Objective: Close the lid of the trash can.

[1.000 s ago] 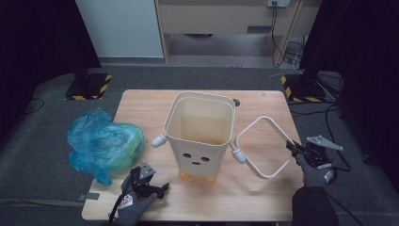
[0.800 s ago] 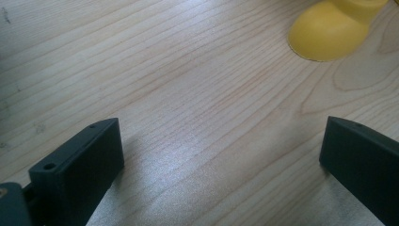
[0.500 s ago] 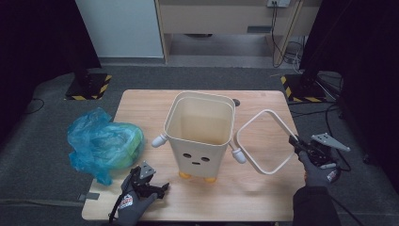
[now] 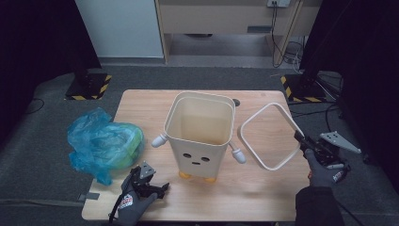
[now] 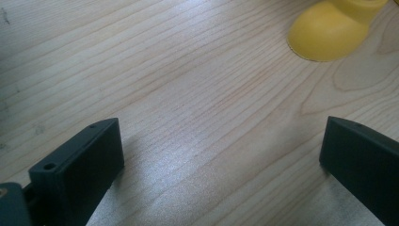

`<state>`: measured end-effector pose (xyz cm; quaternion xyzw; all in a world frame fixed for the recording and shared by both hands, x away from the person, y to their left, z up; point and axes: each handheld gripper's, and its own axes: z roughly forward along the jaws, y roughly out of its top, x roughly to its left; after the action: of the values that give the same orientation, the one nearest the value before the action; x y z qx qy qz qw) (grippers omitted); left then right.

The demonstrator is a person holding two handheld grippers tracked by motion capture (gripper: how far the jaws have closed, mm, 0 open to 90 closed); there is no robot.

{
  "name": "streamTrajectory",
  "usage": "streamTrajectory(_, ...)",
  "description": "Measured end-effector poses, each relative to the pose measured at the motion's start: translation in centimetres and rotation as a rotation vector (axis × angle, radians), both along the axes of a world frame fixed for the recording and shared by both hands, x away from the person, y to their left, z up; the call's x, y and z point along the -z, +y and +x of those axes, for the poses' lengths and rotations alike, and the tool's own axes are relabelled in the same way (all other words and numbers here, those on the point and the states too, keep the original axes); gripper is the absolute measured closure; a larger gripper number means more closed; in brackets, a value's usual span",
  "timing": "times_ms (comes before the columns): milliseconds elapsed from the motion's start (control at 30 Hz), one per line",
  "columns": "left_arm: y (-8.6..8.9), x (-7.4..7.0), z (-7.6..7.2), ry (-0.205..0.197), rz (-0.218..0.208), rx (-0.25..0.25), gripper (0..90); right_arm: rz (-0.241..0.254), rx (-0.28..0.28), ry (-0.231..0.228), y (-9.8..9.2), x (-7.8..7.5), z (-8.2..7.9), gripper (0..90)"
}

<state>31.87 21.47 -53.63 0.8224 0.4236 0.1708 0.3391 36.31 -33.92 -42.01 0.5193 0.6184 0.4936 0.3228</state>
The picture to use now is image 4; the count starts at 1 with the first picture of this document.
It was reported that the grey floor tape strip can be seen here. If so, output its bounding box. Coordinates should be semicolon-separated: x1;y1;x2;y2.
77;192;101;202

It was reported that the green crumpled wad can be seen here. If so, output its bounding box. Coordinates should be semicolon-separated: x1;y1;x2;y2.
117;123;144;168

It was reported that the black stand with striped base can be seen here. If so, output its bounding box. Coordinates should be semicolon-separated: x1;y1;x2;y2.
279;67;327;104
64;56;113;102

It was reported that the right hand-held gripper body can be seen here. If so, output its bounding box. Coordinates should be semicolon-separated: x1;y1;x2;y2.
300;130;362;171

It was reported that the white cabinet panel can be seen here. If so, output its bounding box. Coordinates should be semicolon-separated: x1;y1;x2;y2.
74;0;165;59

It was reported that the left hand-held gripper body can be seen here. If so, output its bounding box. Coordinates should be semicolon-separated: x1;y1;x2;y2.
129;161;158;200

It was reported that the black socket cable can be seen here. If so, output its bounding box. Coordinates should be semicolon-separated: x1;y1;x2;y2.
270;2;286;69

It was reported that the cream trash bin with face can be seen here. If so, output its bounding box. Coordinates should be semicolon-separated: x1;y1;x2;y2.
151;90;247;185

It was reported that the blue plastic trash bag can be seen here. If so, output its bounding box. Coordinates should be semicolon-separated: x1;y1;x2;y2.
66;106;146;186

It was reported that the person's right hand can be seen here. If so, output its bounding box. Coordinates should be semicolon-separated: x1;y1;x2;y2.
303;148;346;189

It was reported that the black curtain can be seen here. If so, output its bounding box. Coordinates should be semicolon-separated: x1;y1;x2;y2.
0;0;102;147
298;0;399;192

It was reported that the grey power socket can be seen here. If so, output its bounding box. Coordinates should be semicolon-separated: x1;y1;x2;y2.
266;0;292;8

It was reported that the black floor cable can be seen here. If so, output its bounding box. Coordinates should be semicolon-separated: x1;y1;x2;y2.
24;97;46;115

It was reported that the wooden desk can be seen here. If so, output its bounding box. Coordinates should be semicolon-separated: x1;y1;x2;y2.
154;0;323;64

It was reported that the cream bin rim ring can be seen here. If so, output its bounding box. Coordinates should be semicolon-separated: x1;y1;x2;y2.
236;102;306;171

